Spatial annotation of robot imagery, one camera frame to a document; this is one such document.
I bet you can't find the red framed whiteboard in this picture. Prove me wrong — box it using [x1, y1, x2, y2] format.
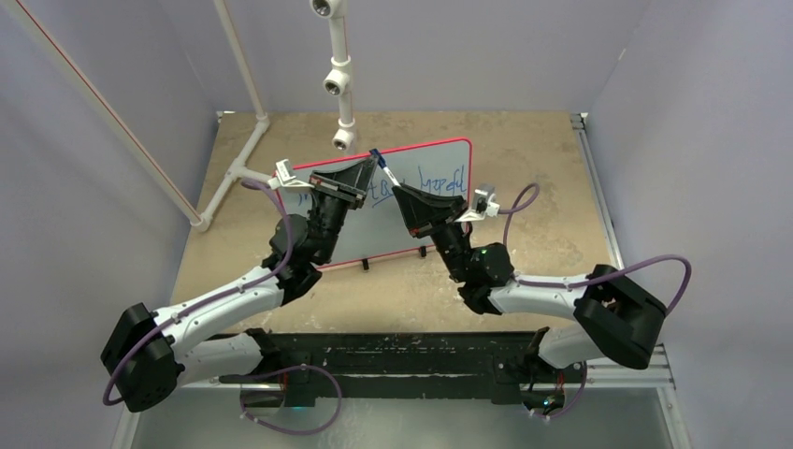
[272, 137, 474, 270]

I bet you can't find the aluminium table frame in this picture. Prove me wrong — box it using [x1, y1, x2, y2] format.
[100, 149, 674, 422]

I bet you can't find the white pvc pipe frame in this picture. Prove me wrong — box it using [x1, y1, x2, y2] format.
[1, 1, 357, 232]

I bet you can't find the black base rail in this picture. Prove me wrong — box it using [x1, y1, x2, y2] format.
[154, 331, 640, 407]

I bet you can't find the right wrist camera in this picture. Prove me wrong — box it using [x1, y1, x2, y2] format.
[456, 183, 500, 223]

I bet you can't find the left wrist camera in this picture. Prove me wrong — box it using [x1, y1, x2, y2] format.
[267, 159, 312, 191]

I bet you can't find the black whiteboard stand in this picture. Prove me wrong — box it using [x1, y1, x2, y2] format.
[359, 245, 430, 271]

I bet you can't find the white marker pen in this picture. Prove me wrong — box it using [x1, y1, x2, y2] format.
[381, 165, 400, 186]

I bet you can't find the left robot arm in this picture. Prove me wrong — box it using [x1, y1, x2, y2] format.
[100, 154, 380, 413]

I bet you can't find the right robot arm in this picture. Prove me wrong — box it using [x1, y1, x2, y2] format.
[392, 183, 668, 381]

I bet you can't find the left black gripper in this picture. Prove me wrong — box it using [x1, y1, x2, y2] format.
[309, 157, 381, 265]

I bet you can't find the blue marker cap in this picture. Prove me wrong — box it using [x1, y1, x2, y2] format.
[369, 149, 386, 167]

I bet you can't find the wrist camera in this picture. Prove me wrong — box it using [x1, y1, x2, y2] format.
[456, 183, 500, 223]
[267, 159, 312, 191]

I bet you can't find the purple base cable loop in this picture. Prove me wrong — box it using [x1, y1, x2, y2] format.
[239, 364, 343, 436]

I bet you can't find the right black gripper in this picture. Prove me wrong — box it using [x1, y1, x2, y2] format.
[396, 182, 472, 282]

